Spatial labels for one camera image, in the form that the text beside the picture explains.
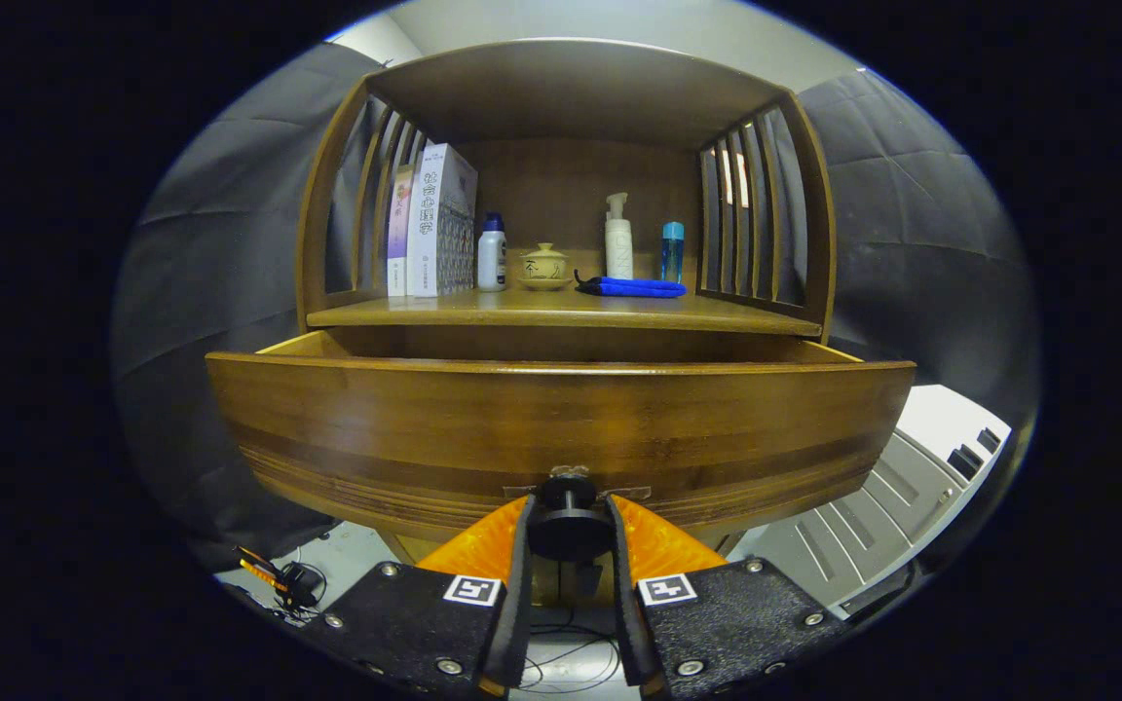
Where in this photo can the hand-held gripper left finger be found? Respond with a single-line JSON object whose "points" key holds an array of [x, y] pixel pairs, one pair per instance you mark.
{"points": [[520, 604]]}

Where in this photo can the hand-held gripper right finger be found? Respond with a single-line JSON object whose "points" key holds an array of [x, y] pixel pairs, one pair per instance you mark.
{"points": [[624, 613]]}

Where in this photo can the black drawer knob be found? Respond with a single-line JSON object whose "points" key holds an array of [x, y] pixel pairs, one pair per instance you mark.
{"points": [[569, 535]]}

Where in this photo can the wooden drawer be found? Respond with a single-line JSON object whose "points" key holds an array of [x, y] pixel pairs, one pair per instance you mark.
{"points": [[425, 419]]}

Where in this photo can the wooden countertop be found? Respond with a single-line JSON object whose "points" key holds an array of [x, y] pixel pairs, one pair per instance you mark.
{"points": [[542, 307]]}

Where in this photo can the white plastic drawer unit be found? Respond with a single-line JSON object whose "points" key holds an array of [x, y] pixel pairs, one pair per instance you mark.
{"points": [[912, 477]]}

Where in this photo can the orange black tool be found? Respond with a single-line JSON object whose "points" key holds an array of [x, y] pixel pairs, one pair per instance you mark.
{"points": [[264, 570]]}

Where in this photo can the blue folded cloth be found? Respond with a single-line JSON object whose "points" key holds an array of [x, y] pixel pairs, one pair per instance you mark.
{"points": [[634, 287]]}

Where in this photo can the yellow lidded teacup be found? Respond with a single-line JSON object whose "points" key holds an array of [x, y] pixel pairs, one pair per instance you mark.
{"points": [[545, 265]]}

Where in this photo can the white bottle blue cap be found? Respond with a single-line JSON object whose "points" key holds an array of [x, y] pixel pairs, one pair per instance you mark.
{"points": [[492, 258]]}

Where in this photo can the clear blue bottle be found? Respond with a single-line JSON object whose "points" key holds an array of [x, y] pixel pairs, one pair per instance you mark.
{"points": [[672, 255]]}

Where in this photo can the white pump bottle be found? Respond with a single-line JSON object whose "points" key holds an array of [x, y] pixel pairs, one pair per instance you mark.
{"points": [[619, 248]]}

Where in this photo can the thin purple book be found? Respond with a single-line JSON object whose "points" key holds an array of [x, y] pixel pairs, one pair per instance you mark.
{"points": [[397, 234]]}

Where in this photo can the thick white book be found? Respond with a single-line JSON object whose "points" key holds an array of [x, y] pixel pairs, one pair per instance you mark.
{"points": [[425, 224]]}

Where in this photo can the black backdrop cloth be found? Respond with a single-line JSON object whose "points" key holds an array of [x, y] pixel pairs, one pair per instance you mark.
{"points": [[210, 273]]}

